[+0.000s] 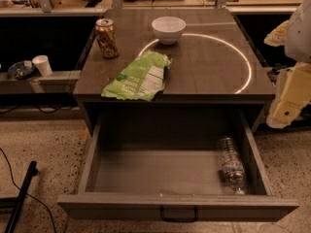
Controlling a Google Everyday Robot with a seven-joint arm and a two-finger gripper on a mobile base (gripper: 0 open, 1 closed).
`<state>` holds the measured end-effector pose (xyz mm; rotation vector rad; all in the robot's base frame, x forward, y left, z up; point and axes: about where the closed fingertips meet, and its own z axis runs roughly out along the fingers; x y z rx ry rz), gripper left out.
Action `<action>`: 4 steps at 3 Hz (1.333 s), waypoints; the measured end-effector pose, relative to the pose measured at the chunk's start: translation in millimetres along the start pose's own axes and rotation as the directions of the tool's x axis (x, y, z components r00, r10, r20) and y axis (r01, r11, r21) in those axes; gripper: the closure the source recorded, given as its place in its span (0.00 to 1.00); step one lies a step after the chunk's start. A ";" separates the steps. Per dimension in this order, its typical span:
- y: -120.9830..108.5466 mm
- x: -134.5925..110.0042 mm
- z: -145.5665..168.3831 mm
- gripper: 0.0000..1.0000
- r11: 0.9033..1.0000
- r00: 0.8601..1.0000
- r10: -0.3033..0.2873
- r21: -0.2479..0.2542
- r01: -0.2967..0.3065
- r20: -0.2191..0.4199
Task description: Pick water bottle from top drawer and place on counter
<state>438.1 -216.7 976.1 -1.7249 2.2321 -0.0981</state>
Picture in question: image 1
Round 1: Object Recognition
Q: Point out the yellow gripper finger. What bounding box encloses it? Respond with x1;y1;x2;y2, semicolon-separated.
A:
266;62;311;129
263;20;288;47

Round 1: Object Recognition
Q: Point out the black drawer handle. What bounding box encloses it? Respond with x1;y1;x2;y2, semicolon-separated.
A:
159;207;198;223

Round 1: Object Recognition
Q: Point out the clear plastic water bottle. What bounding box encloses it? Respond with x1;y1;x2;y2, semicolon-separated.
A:
218;135;246;195

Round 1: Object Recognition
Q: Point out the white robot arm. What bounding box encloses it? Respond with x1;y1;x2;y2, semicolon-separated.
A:
264;0;311;129

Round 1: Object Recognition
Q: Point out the green chip bag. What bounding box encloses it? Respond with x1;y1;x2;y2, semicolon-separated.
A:
101;50;172;101

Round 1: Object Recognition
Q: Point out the white paper cup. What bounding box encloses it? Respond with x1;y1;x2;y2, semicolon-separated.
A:
32;55;52;77

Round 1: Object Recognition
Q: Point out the black stand leg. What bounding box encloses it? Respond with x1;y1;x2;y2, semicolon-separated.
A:
0;161;38;233

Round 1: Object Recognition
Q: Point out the dark wooden counter cabinet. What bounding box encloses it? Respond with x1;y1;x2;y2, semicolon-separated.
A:
74;7;274;130

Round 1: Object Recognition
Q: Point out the grey open top drawer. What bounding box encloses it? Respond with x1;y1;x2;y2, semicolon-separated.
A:
58;108;298;221

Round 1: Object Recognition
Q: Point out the black floor cable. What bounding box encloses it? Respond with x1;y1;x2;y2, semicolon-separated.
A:
0;148;57;233

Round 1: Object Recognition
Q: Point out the grey side shelf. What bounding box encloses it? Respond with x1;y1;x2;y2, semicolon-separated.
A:
0;70;81;95

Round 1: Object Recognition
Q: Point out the dark round dish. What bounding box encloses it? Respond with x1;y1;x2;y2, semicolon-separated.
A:
8;60;36;80

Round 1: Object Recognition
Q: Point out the gold soda can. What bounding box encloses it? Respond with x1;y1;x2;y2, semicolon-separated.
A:
95;18;119;58

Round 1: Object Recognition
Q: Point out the white ceramic bowl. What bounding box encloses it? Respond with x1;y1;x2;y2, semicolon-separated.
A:
152;17;186;45

